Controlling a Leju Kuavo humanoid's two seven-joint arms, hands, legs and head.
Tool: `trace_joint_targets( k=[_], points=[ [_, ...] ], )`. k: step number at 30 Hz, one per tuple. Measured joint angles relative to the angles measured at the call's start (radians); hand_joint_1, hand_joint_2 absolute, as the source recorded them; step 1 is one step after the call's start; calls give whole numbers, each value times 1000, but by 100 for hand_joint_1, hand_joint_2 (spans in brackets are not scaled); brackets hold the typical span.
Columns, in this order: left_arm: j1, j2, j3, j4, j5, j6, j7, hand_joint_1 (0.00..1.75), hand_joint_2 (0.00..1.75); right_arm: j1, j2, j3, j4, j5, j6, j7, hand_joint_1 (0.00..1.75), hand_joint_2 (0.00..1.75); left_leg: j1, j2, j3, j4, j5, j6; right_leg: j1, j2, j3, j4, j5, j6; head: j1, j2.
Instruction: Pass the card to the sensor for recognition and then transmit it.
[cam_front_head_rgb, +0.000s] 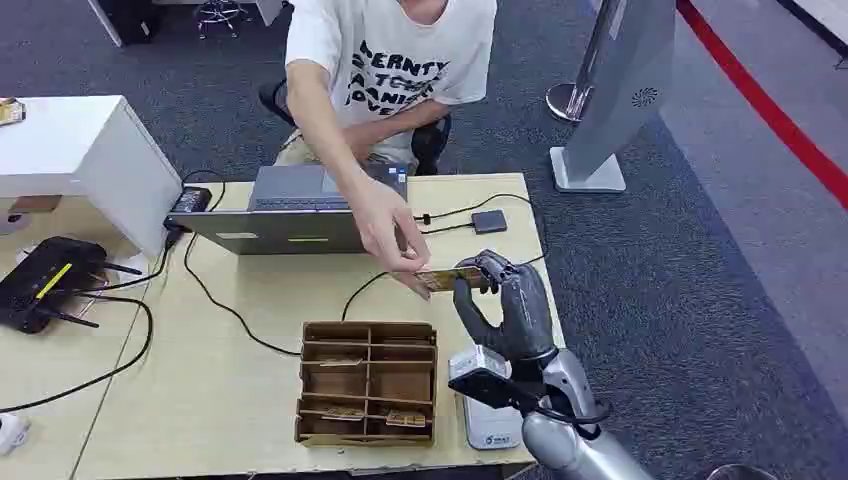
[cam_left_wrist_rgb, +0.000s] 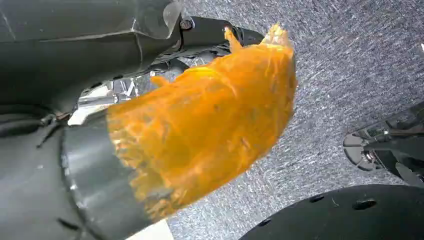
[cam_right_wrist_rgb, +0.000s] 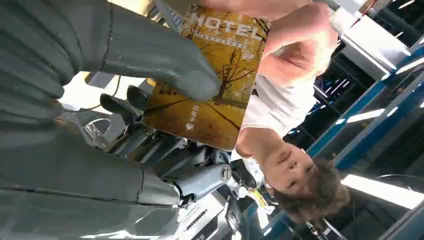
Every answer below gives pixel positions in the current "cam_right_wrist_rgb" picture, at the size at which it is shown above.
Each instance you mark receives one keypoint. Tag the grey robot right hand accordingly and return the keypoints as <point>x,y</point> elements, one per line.
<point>152,49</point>

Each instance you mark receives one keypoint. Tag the person's hand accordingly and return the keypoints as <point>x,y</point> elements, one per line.
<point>251,6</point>

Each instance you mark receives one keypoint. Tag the ribbed grey right arm sleeve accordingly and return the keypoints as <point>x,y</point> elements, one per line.
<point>33,49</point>

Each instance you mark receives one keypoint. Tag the person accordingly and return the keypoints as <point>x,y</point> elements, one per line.
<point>281,102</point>

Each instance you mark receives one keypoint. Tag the white vented device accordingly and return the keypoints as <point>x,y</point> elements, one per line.
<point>202,218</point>

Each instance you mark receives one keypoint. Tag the white box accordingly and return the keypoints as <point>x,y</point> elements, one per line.
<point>367,43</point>

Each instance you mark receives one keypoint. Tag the blue metal frame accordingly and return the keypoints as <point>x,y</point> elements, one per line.
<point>397,109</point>

